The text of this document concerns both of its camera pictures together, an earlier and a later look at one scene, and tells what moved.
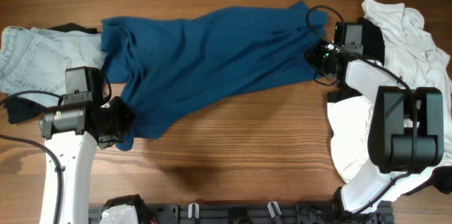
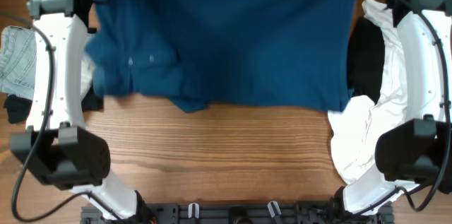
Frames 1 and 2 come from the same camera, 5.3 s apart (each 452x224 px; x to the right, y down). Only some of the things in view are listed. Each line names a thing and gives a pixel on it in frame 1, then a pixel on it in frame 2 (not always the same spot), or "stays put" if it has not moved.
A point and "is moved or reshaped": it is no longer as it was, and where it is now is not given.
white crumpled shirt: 410,54 stays put
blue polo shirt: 164,62 is moved or reshaped
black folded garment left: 19,110 stays put
